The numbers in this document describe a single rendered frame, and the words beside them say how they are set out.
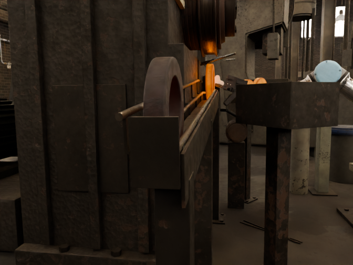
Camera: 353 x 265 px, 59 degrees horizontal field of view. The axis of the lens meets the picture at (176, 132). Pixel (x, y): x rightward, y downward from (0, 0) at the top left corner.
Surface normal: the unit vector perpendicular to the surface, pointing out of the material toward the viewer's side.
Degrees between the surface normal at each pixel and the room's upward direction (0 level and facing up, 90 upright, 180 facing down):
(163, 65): 38
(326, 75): 86
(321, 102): 90
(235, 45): 90
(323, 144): 90
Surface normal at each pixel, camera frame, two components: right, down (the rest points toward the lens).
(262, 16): -0.40, 0.11
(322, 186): -0.18, 0.11
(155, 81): -0.15, -0.43
